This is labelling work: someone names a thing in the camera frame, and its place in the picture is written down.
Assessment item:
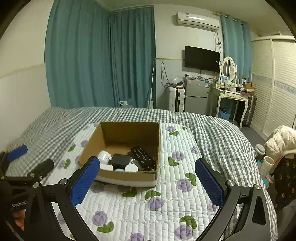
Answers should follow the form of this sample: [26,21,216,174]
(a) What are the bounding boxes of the lidded jar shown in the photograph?
[254,144,266,162]

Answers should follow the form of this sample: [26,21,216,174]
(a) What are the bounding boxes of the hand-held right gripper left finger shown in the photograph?
[23,156,100,241]

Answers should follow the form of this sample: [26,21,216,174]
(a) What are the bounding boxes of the white slatted wardrobe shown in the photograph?
[250,34,296,138]

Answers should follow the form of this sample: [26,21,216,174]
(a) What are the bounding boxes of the person's left hand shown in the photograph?
[10,207,26,230]

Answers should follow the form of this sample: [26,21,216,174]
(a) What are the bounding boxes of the quilted floral mat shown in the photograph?
[50,122,223,241]

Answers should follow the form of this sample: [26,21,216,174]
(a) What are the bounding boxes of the black charger box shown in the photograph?
[110,153,133,171]

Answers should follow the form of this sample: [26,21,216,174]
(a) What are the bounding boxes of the white oval mirror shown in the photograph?
[220,56,238,83]

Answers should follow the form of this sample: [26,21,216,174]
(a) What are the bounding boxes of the dark suitcase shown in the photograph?
[242,95,257,128]

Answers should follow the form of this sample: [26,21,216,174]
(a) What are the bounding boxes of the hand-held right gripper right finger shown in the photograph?
[195,158,274,241]

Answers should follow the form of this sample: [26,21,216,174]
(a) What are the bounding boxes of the white pole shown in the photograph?
[148,67,155,109]

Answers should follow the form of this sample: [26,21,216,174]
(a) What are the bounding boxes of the wide green curtain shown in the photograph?
[44,0,156,109]

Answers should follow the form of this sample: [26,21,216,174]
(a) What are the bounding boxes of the white dressing table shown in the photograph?
[209,81,250,128]

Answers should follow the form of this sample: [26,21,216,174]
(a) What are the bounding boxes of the white air conditioner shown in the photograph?
[173,11,220,33]

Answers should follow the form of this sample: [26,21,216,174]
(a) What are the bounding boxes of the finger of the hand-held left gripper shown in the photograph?
[5,159,55,184]
[0,145,28,173]

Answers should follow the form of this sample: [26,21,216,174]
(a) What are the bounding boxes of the black remote control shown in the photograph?
[130,146,157,169]

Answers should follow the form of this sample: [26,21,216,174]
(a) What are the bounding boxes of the white bottle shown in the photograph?
[97,151,113,165]

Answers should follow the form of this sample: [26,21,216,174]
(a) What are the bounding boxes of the black wall television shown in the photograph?
[184,46,221,73]

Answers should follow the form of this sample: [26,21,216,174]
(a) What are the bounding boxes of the silver fridge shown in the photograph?
[184,77,210,114]

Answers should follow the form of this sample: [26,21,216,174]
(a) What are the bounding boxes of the white puffer jacket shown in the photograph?
[264,125,296,161]

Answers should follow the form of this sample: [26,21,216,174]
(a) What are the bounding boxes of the dark patterned garment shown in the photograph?
[273,153,296,209]

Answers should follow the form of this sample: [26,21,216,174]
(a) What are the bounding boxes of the white cup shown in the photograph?
[260,156,276,175]

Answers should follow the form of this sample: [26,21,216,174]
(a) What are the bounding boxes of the black wall cables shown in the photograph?
[160,61,170,89]

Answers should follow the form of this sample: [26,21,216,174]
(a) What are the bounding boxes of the narrow green curtain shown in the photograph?
[220,15,253,83]

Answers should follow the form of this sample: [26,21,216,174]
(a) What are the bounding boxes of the blue basket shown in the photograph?
[217,109,232,121]

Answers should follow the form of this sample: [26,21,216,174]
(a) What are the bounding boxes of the brown cardboard box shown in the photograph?
[78,122,161,188]

